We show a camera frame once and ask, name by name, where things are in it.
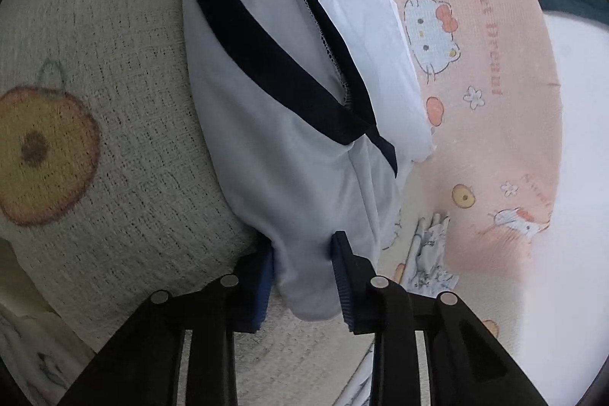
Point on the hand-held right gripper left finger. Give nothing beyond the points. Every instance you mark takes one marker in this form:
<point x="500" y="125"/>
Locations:
<point x="264" y="287"/>

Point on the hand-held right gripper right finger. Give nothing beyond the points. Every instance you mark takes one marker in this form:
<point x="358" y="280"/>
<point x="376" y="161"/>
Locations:
<point x="342" y="273"/>

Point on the white shirt with navy trim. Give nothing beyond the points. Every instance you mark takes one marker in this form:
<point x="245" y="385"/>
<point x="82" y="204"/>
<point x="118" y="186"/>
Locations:
<point x="266" y="149"/>

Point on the person's cartoon print pajamas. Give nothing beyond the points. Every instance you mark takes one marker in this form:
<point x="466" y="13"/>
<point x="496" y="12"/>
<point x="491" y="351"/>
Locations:
<point x="33" y="353"/>

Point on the pink and cream cartoon blanket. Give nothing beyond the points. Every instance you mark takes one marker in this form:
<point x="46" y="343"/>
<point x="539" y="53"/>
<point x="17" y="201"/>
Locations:
<point x="95" y="54"/>

